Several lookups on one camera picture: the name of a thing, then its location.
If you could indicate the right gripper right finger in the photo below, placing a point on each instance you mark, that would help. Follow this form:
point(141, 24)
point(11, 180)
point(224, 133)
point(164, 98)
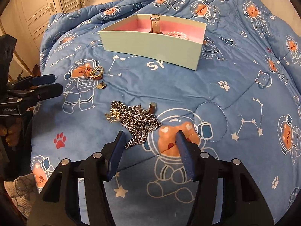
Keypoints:
point(202, 168)

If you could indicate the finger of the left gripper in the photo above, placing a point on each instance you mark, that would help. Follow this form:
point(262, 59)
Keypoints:
point(40, 93)
point(36, 80)

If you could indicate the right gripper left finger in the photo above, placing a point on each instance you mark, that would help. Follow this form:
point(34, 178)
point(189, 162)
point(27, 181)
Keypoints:
point(101, 167)

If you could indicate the gold ring cluster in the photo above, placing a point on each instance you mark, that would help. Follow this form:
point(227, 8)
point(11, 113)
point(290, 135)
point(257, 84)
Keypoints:
point(94, 74)

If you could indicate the left hand gold nails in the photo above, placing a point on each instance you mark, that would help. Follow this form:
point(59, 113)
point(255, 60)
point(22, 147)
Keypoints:
point(12, 132)

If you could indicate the white panel door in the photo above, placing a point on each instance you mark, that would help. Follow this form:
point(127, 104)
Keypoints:
point(27, 20)

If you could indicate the small gold heart charm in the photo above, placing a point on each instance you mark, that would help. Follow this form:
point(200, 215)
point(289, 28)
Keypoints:
point(101, 85)

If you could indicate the blue space bear quilt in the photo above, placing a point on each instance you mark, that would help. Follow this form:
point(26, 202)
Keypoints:
point(243, 101)

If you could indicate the silver gold heart pendant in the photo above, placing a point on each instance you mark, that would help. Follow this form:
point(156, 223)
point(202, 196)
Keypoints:
point(152, 108)

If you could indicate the floral grey cushion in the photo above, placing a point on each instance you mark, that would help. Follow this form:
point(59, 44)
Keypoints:
point(23, 193)

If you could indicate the mint box pink lining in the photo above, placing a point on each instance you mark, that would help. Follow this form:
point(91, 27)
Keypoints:
point(181, 44)

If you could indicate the beige strap wristwatch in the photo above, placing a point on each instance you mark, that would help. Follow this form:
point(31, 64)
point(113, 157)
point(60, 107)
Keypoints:
point(155, 24)

